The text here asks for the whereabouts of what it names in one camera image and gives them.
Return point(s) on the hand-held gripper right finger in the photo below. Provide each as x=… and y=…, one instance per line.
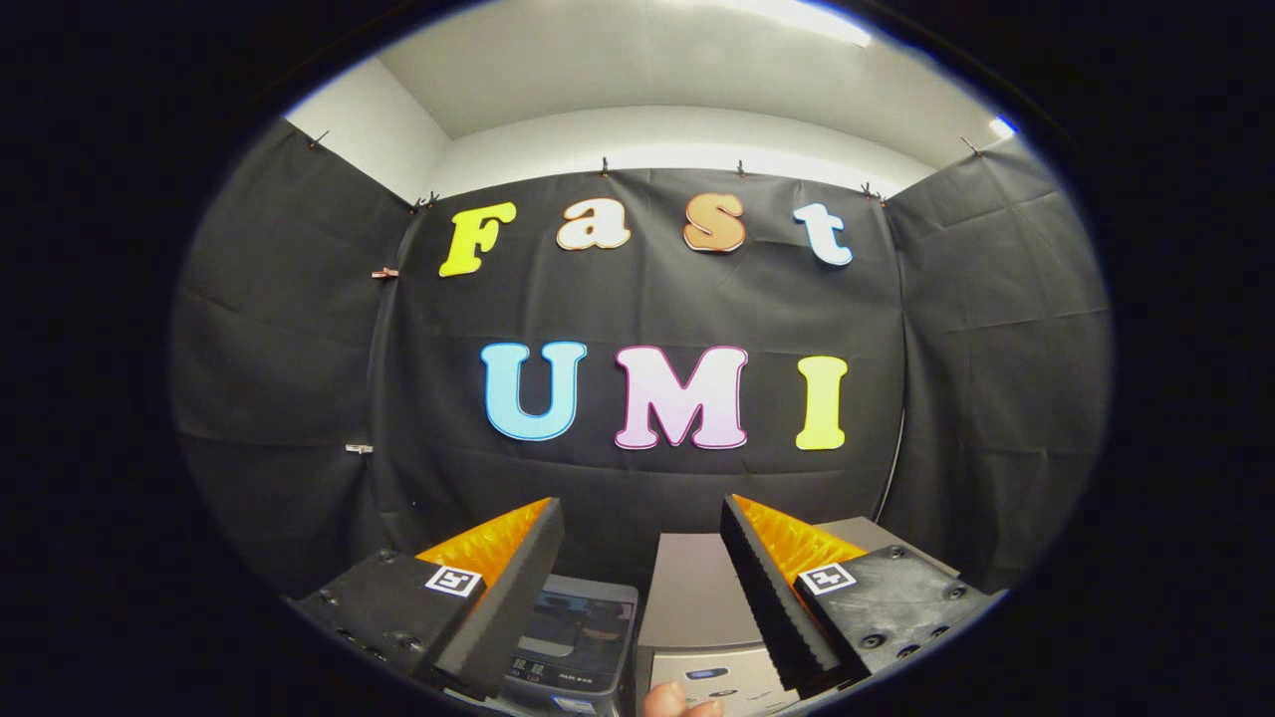
x=772, y=602

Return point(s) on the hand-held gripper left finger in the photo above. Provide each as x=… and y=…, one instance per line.
x=513, y=602

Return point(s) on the grey washing machine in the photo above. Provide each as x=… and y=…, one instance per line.
x=558, y=687

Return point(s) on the beige box appliance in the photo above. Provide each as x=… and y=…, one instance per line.
x=692, y=588

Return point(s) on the black backdrop cloth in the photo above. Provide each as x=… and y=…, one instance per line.
x=996, y=349

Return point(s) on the row of black clips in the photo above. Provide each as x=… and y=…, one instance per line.
x=604, y=166

